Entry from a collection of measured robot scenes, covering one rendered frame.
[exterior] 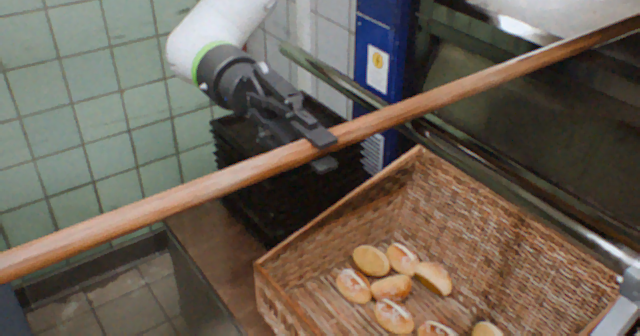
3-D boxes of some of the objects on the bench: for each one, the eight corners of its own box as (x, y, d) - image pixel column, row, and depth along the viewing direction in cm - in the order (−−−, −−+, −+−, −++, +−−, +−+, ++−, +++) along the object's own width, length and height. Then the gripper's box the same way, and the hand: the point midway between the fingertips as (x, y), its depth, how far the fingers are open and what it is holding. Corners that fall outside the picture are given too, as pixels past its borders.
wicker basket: (410, 226, 156) (420, 139, 140) (605, 378, 119) (648, 281, 103) (252, 310, 133) (243, 216, 117) (430, 533, 95) (451, 437, 79)
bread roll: (446, 304, 134) (444, 289, 129) (412, 280, 139) (409, 265, 135) (461, 286, 136) (459, 272, 131) (426, 263, 141) (424, 249, 136)
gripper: (257, 30, 87) (355, 93, 71) (263, 122, 96) (351, 195, 80) (212, 42, 84) (304, 110, 68) (222, 136, 93) (305, 215, 77)
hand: (314, 144), depth 76 cm, fingers closed on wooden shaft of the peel, 3 cm apart
